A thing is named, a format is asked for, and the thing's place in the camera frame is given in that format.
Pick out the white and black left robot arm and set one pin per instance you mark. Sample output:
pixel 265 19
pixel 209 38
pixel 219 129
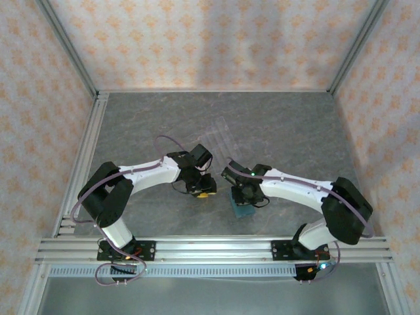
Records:
pixel 147 174

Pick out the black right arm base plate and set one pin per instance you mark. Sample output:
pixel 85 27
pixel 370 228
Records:
pixel 279 251

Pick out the grey metal lower panel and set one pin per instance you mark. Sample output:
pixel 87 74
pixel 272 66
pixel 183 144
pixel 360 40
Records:
pixel 213 298

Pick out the aluminium frame post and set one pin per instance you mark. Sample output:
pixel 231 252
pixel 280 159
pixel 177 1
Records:
pixel 66 42
pixel 359 42

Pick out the wide aluminium mounting rail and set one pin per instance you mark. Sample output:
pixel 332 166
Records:
pixel 213 249

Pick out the aluminium frame leg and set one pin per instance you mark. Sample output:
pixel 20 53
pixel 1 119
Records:
pixel 387 288
pixel 33 292

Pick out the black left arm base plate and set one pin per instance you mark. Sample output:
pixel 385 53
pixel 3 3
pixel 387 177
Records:
pixel 147 249

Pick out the aluminium table side rail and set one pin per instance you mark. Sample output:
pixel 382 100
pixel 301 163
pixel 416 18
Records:
pixel 93 131

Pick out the clear acrylic card stand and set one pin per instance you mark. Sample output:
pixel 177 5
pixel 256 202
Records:
pixel 223 138

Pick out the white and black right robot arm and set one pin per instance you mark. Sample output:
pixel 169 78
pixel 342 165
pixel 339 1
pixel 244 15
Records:
pixel 295 193

